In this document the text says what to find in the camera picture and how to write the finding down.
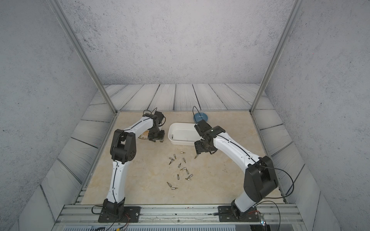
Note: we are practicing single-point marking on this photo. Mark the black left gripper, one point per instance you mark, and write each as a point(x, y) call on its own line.
point(161, 137)

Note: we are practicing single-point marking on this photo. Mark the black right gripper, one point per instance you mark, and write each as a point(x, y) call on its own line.
point(198, 148)

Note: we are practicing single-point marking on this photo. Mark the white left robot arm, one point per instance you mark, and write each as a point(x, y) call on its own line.
point(123, 150)

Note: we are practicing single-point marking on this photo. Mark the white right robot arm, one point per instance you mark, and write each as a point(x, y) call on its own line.
point(260, 178)

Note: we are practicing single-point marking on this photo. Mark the white plastic storage box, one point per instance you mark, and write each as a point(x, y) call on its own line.
point(183, 134)

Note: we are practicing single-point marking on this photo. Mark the sunburst patterned plate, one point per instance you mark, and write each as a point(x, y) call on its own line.
point(144, 135)

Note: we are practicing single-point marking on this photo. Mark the blue ceramic bowl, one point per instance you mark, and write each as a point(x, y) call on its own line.
point(197, 117)

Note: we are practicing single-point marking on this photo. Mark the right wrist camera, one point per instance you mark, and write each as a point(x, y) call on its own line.
point(202, 127)

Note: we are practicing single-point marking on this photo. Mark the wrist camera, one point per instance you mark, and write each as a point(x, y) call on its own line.
point(160, 116)
point(202, 127)

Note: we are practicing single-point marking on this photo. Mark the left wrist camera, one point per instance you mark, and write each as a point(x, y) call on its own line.
point(160, 116)

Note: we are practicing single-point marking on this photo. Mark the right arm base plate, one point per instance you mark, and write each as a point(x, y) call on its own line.
point(232, 214)

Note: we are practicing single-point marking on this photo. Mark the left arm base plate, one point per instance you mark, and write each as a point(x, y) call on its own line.
point(125, 214)

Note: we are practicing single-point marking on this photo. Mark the aluminium front rail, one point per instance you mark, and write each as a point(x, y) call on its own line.
point(267, 217)

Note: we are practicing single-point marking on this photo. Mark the aluminium frame post left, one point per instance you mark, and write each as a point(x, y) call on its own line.
point(64, 23)

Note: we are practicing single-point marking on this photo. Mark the aluminium frame post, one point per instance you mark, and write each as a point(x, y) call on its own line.
point(64, 23)
point(297, 6)

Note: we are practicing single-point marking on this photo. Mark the aluminium frame post right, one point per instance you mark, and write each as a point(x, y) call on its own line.
point(297, 6)

